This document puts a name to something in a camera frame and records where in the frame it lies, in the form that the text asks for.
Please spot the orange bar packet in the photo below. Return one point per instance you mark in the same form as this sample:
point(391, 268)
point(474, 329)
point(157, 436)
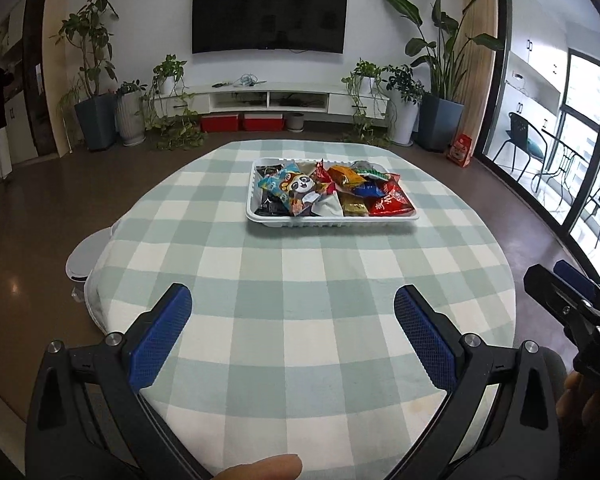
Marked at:
point(345, 177)

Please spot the bushy green plant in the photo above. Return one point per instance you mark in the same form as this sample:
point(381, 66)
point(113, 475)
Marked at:
point(405, 82)

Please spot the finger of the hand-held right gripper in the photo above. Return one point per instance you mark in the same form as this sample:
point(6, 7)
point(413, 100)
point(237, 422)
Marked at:
point(550, 290)
point(575, 275)

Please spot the white plastic tray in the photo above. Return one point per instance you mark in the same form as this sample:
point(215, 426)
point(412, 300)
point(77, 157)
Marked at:
point(330, 220)

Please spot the dark grey square planter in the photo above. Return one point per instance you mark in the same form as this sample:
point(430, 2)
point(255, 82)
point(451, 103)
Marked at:
point(96, 122)

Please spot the large red snack bag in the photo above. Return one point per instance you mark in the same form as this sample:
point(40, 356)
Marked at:
point(390, 202)

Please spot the glass balcony table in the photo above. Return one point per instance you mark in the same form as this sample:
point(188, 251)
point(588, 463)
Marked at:
point(565, 160)

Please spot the small red candy packet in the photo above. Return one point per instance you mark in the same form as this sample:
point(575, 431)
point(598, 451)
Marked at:
point(322, 172)

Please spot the beige curtain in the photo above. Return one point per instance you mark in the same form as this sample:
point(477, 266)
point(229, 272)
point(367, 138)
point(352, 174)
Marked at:
point(480, 0)

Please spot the gold foil packet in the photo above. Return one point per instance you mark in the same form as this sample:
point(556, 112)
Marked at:
point(355, 206)

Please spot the small green plant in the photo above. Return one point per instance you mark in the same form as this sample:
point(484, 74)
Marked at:
point(130, 87)

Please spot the blue cookie packet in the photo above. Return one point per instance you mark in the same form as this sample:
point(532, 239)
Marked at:
point(370, 190)

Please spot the black snack packet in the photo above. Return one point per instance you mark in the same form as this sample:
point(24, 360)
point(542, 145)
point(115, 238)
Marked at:
point(270, 206)

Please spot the white television cabinet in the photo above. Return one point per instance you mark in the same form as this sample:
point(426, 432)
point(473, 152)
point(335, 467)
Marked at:
point(340, 102)

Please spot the white balcony cabinets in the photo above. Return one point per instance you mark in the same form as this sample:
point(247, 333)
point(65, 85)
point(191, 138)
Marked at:
point(535, 35)

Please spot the green bean packet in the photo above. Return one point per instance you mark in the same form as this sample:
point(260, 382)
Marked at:
point(372, 171)

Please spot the blue square planter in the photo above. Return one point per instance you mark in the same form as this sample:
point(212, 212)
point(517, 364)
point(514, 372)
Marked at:
point(440, 122)

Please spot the small grey pot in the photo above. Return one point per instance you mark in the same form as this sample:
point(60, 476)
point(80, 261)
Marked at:
point(295, 121)

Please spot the tall white planter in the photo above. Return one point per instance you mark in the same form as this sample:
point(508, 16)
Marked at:
point(402, 122)

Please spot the person's left hand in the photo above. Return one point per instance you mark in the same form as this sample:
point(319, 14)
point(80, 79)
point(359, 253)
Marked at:
point(260, 469)

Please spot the black sliding door frame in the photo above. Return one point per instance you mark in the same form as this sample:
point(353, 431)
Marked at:
point(502, 60)

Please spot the small white pot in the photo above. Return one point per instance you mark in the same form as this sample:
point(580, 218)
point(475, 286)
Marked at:
point(165, 85)
point(369, 85)

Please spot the person's right hand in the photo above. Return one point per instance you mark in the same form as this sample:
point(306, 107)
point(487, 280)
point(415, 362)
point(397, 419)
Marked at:
point(587, 410)

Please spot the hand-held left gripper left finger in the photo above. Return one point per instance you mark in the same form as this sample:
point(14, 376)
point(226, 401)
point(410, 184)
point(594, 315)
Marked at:
point(162, 335)

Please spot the white round stool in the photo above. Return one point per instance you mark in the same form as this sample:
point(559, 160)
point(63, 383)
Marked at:
point(82, 257)

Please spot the green checkered tablecloth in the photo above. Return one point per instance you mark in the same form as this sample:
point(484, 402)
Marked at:
point(290, 280)

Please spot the grey and red snack bag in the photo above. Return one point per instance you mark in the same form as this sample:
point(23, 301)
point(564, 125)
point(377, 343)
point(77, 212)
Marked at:
point(330, 205)

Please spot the black wall television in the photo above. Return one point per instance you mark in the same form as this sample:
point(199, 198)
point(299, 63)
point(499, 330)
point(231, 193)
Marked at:
point(270, 15)

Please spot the trailing pothos plant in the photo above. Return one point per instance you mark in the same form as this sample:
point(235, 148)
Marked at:
point(365, 67)
point(172, 67)

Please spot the panda cartoon packet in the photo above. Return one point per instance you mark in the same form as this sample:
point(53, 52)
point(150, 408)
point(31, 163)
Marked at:
point(295, 185)

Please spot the tall leafy plant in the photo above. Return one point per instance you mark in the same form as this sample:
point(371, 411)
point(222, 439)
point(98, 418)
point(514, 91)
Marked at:
point(87, 40)

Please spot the wooden cabinet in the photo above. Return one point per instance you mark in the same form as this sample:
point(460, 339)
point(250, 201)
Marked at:
point(32, 85)

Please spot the red gift bag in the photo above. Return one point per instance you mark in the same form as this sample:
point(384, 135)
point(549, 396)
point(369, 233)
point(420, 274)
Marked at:
point(460, 150)

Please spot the ribbed grey planter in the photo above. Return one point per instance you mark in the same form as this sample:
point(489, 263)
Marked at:
point(131, 120)

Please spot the bird of paradise plant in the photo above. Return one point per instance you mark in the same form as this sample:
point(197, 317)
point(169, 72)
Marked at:
point(442, 60)

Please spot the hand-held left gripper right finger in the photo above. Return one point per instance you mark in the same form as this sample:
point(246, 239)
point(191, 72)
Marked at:
point(425, 335)

